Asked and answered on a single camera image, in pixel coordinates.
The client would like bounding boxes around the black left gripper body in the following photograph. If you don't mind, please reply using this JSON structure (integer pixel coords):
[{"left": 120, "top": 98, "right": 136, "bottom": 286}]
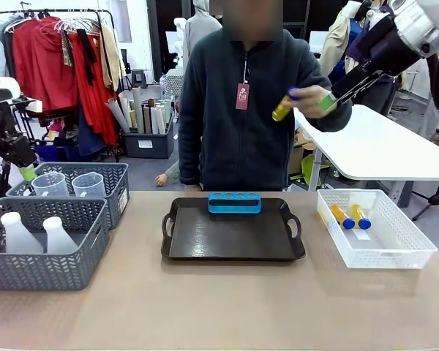
[{"left": 0, "top": 130, "right": 38, "bottom": 170}]

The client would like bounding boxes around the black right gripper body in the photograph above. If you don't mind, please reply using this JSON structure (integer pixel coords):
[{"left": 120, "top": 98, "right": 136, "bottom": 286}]
[{"left": 345, "top": 14, "right": 424, "bottom": 80}]

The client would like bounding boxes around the yellow tube with blue cap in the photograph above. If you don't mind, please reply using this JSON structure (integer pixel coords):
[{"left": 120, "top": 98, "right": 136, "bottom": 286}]
[
  {"left": 351, "top": 204, "right": 372, "bottom": 230},
  {"left": 330, "top": 204, "right": 356, "bottom": 230},
  {"left": 271, "top": 86, "right": 301, "bottom": 122}
]

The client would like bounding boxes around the clear plastic measuring beaker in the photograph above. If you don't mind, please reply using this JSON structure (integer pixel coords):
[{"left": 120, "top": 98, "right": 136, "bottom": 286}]
[
  {"left": 31, "top": 171, "right": 71, "bottom": 199},
  {"left": 71, "top": 171, "right": 108, "bottom": 199}
]

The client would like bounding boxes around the white plastic conical flask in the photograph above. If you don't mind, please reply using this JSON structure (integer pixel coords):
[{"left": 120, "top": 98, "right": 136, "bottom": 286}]
[
  {"left": 42, "top": 216, "right": 80, "bottom": 255},
  {"left": 0, "top": 211, "right": 45, "bottom": 255}
]

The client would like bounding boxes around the person's right forearm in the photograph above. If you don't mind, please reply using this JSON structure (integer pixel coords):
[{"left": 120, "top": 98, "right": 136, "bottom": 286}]
[{"left": 178, "top": 138, "right": 205, "bottom": 188}]

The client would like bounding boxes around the person's left forearm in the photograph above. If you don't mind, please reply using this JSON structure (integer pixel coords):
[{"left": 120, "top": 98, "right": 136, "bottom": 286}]
[{"left": 307, "top": 87, "right": 353, "bottom": 133}]

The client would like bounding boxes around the person's left hand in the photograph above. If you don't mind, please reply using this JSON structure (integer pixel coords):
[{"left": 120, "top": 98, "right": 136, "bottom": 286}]
[{"left": 293, "top": 85, "right": 333, "bottom": 120}]

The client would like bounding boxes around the beige coat mannequin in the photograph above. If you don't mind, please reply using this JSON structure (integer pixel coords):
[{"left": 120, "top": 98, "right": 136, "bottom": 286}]
[{"left": 320, "top": 0, "right": 364, "bottom": 84}]

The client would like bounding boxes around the brown cardboard box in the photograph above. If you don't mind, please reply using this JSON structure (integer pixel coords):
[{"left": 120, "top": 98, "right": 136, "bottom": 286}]
[{"left": 288, "top": 127, "right": 318, "bottom": 177}]

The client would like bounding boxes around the white background table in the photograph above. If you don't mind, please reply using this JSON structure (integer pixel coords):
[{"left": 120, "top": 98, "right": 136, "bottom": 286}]
[{"left": 293, "top": 104, "right": 439, "bottom": 210}]

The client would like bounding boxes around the green plastic object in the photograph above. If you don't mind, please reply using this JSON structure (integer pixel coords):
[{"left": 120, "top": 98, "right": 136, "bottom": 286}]
[{"left": 301, "top": 153, "right": 331, "bottom": 184}]

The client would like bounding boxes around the maroon hang tag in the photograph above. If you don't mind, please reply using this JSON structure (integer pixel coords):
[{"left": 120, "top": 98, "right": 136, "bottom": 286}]
[{"left": 235, "top": 83, "right": 251, "bottom": 111}]

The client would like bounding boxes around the red long dress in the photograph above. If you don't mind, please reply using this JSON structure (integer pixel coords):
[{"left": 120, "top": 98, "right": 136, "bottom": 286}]
[{"left": 70, "top": 31, "right": 119, "bottom": 146}]

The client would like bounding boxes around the red hooded garment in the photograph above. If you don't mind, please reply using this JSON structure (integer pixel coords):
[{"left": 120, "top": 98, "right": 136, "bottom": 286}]
[{"left": 11, "top": 16, "right": 80, "bottom": 115}]

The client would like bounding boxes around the grey plastic woven basket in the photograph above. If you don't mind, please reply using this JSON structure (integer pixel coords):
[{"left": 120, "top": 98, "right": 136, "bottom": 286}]
[
  {"left": 5, "top": 162, "right": 130, "bottom": 231},
  {"left": 0, "top": 196, "right": 111, "bottom": 292}
]

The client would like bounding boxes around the black clothes rack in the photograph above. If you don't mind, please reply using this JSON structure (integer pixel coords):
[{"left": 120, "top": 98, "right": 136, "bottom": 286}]
[{"left": 0, "top": 9, "right": 121, "bottom": 164}]

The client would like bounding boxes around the person in dark fleece jacket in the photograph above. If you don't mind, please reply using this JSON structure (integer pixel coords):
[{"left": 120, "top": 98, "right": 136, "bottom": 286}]
[{"left": 178, "top": 0, "right": 353, "bottom": 193}]

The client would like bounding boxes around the pale grey paper roll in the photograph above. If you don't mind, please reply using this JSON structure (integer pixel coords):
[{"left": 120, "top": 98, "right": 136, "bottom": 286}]
[{"left": 105, "top": 97, "right": 131, "bottom": 135}]

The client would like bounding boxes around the grey storage bin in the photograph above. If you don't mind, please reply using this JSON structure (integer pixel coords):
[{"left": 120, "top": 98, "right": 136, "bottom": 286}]
[{"left": 122, "top": 120, "right": 175, "bottom": 159}]

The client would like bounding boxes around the tall grey paper roll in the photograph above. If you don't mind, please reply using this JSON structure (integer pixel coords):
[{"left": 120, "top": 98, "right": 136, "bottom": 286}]
[{"left": 131, "top": 86, "right": 146, "bottom": 135}]

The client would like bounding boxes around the brown paper roll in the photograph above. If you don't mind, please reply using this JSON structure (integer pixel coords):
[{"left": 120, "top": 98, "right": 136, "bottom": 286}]
[{"left": 142, "top": 104, "right": 153, "bottom": 135}]

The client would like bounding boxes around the beige hanging garment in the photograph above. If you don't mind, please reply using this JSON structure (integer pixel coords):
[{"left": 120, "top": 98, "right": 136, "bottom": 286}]
[{"left": 100, "top": 23, "right": 128, "bottom": 93}]

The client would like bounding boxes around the dark plastic stool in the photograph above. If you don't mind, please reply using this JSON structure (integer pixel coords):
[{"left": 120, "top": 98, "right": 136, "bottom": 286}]
[{"left": 131, "top": 69, "right": 148, "bottom": 89}]

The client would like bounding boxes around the blue test tube rack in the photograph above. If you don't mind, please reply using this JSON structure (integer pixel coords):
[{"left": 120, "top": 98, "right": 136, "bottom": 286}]
[{"left": 208, "top": 192, "right": 263, "bottom": 215}]

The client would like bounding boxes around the white paper roll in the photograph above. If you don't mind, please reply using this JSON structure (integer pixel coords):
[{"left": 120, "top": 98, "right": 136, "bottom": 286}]
[{"left": 154, "top": 103, "right": 167, "bottom": 135}]

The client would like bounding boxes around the black tripod stand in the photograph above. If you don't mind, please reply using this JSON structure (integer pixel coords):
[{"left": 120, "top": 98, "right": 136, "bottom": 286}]
[{"left": 411, "top": 180, "right": 439, "bottom": 222}]

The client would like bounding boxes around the grey hoodie mannequin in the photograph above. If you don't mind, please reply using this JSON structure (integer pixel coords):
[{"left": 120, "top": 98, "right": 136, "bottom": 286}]
[{"left": 184, "top": 0, "right": 223, "bottom": 69}]

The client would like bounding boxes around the white plastic mesh basket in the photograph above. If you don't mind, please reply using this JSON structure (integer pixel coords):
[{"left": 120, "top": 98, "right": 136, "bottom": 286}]
[{"left": 316, "top": 189, "right": 439, "bottom": 271}]

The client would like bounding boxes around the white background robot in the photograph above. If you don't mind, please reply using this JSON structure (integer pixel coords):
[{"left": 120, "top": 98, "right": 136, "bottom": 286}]
[{"left": 173, "top": 17, "right": 188, "bottom": 61}]

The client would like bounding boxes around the black serving tray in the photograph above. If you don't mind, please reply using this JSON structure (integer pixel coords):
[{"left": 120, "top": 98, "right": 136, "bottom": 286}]
[{"left": 160, "top": 197, "right": 307, "bottom": 262}]

